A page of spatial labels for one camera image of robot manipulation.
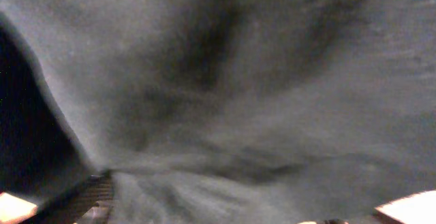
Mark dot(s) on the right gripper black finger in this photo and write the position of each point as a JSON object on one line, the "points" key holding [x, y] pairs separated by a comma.
{"points": [[90, 201]]}

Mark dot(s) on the black pants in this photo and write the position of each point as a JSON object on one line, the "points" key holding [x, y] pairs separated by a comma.
{"points": [[240, 111]]}

